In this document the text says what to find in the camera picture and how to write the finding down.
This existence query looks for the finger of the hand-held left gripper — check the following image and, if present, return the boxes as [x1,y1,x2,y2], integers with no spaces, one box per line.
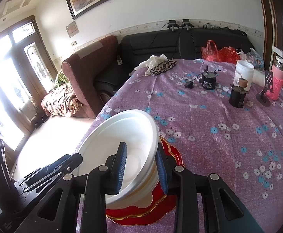
[38,153,83,175]
[14,169,63,192]

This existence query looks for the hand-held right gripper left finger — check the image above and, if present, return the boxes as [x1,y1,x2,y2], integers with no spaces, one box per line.
[4,142,127,233]

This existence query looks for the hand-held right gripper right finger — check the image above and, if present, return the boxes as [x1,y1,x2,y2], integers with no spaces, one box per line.
[155,148,265,233]

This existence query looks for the white foam bowl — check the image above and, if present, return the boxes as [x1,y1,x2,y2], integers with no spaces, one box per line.
[78,109,159,203]
[105,167,161,210]

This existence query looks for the purple floral tablecloth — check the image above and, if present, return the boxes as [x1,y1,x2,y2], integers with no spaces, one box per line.
[75,58,283,233]

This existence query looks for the patterned blanket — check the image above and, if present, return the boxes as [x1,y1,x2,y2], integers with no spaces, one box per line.
[41,83,84,117]

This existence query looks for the green cloth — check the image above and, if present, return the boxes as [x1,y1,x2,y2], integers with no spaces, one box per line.
[54,70,70,88]

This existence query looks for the brown armchair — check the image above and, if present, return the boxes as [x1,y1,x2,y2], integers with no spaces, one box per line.
[61,35,120,119]

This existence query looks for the wooden glass door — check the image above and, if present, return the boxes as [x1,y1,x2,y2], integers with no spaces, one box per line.
[0,15,60,151]

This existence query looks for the black round device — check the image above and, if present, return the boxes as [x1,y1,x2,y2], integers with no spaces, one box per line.
[201,65,217,90]

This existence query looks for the dark bottle brown cap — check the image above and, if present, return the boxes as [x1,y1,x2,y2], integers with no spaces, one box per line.
[229,78,250,108]

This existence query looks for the white gloves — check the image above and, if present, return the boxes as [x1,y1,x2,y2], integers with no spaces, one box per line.
[134,54,168,76]

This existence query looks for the black sofa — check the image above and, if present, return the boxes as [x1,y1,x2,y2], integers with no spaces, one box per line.
[94,27,255,97]

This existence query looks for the red plastic bag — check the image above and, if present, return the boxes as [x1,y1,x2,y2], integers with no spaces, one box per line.
[202,40,241,65]

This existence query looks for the white plastic jar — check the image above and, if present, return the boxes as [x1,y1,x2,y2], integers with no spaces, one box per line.
[233,60,255,88]

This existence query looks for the black phone stand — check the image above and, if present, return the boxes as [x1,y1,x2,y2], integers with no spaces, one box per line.
[256,70,274,107]

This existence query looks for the clear plastic bag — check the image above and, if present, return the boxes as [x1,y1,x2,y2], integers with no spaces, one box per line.
[236,47,264,71]

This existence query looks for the pink thermos knit sleeve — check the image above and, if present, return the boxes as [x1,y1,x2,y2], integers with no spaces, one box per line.
[267,56,283,101]

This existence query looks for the wooden cabinet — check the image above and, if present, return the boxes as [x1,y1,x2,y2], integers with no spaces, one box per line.
[254,0,283,112]

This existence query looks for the pink wall panel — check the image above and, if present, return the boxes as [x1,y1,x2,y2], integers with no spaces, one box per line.
[66,21,79,38]

